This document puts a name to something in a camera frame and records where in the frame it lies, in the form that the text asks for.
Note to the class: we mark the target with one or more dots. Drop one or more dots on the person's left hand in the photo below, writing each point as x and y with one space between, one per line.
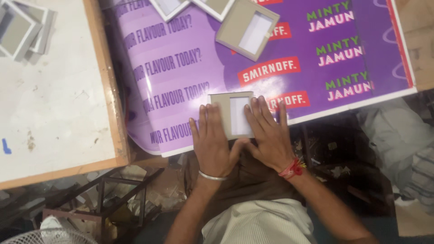
212 149

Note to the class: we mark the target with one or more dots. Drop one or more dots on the person's right hand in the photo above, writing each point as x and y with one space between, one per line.
271 142

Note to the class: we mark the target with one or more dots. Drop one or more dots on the grey cardboard frame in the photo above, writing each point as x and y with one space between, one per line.
251 30
234 115

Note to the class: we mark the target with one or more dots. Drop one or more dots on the silver metal bangle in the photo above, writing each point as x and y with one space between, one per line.
212 177

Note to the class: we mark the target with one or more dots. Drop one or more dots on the red thread wristband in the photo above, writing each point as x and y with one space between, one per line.
292 168

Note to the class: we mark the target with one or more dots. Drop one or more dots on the person's brown trousers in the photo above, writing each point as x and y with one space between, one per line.
247 179

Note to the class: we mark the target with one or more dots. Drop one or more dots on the purple printed poster sheet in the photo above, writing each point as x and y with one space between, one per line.
271 67

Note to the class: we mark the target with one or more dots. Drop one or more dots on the person's striped white shirt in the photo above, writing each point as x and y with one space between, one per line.
259 222

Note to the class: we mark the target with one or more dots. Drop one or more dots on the grey cloth bundle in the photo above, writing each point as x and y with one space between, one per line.
403 149

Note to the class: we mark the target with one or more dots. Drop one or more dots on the white wooden-edged board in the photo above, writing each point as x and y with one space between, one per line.
54 95

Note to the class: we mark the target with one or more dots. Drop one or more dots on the brown cardboard sheet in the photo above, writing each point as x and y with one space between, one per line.
417 44

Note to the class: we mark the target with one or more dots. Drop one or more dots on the white fan guard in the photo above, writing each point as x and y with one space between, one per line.
47 237

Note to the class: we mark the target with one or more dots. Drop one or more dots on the stack of grey cardboard frames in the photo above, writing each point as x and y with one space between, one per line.
22 28

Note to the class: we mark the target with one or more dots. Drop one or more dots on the dark metal stool frame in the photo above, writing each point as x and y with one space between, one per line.
112 200

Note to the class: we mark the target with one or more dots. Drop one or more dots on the white-edged cardboard frame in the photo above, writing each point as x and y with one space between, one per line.
215 8
168 8

